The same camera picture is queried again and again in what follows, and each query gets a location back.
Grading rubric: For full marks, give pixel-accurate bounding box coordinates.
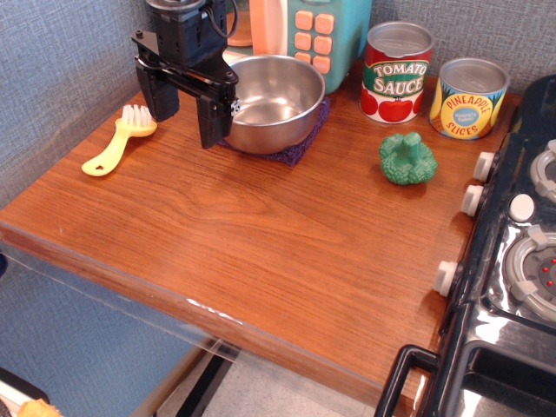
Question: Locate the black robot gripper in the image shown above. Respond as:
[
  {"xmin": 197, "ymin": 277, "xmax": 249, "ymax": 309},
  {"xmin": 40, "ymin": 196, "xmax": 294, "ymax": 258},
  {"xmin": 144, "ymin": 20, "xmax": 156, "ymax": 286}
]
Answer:
[{"xmin": 132, "ymin": 1, "xmax": 241, "ymax": 149}]

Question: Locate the green toy broccoli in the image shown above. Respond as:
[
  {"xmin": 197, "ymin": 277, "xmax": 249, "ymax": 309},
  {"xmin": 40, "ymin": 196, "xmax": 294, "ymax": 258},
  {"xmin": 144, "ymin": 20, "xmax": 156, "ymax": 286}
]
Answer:
[{"xmin": 379, "ymin": 132, "xmax": 438, "ymax": 186}]

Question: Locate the yellow dish brush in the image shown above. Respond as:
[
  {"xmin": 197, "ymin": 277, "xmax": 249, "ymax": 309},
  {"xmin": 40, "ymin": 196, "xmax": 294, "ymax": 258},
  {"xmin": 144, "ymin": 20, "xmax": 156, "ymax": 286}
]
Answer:
[{"xmin": 82, "ymin": 104, "xmax": 157, "ymax": 177}]

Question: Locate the orange microwave turntable plate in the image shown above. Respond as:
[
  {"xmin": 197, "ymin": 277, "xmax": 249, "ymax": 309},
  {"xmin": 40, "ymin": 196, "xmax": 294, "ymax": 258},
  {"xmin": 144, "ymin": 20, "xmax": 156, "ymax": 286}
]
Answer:
[{"xmin": 227, "ymin": 10, "xmax": 252, "ymax": 47}]

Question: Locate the stainless steel bowl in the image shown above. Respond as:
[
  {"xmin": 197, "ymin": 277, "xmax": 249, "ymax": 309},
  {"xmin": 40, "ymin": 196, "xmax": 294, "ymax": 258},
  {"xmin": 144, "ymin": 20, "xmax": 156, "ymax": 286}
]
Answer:
[{"xmin": 225, "ymin": 55, "xmax": 326, "ymax": 155}]

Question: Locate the purple scrubbing pad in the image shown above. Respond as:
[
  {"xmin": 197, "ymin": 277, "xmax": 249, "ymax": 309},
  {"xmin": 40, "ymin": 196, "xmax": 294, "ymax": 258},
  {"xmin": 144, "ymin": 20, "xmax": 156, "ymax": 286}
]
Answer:
[{"xmin": 218, "ymin": 96, "xmax": 331, "ymax": 167}]

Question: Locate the teal toy microwave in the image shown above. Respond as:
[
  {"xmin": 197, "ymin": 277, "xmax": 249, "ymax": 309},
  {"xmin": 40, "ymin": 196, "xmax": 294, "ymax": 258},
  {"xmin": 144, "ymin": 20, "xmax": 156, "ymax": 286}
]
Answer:
[{"xmin": 224, "ymin": 0, "xmax": 373, "ymax": 94}]

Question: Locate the tomato sauce can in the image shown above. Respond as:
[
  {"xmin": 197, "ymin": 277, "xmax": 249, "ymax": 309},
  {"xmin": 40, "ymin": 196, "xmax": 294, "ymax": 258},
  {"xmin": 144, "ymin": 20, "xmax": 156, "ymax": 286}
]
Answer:
[{"xmin": 360, "ymin": 21, "xmax": 434, "ymax": 124}]

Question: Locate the pineapple slices can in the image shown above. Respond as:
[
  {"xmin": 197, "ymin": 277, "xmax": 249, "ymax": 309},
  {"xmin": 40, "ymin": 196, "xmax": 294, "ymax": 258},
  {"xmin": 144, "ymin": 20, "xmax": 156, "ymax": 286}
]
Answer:
[{"xmin": 429, "ymin": 57, "xmax": 510, "ymax": 141}]

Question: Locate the grey stove knob middle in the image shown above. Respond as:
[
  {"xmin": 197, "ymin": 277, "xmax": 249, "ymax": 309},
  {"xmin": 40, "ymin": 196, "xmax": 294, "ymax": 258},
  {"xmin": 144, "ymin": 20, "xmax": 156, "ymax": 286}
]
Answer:
[{"xmin": 460, "ymin": 185, "xmax": 484, "ymax": 217}]

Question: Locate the grey stove knob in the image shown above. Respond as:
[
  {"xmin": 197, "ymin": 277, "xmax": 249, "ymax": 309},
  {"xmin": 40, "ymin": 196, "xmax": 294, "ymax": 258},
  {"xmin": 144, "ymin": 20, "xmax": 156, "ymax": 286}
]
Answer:
[
  {"xmin": 473, "ymin": 152, "xmax": 496, "ymax": 182},
  {"xmin": 460, "ymin": 185, "xmax": 484, "ymax": 217},
  {"xmin": 433, "ymin": 261, "xmax": 458, "ymax": 297}
]

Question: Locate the grey stove knob rear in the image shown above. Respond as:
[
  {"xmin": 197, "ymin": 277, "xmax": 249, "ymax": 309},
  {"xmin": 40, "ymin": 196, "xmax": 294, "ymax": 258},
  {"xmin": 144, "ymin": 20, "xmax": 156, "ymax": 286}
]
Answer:
[{"xmin": 473, "ymin": 152, "xmax": 496, "ymax": 182}]

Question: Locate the grey stove knob front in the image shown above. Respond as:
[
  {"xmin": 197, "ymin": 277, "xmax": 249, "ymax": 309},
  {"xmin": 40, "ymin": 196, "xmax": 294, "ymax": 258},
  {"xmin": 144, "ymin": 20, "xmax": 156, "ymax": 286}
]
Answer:
[{"xmin": 433, "ymin": 261, "xmax": 458, "ymax": 297}]

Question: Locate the orange fuzzy object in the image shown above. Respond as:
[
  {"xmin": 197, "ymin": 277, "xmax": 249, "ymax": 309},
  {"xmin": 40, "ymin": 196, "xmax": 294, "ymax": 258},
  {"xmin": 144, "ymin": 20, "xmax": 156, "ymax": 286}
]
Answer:
[{"xmin": 17, "ymin": 399, "xmax": 62, "ymax": 417}]

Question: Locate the black toy stove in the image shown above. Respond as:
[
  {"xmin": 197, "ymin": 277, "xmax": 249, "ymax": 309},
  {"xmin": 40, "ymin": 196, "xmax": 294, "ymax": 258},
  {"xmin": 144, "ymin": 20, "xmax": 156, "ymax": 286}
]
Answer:
[{"xmin": 374, "ymin": 74, "xmax": 556, "ymax": 417}]

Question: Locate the black oven door handle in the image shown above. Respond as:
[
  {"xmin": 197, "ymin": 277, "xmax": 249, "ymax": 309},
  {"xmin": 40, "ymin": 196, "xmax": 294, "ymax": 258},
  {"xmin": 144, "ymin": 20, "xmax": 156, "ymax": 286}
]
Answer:
[{"xmin": 374, "ymin": 344, "xmax": 440, "ymax": 417}]

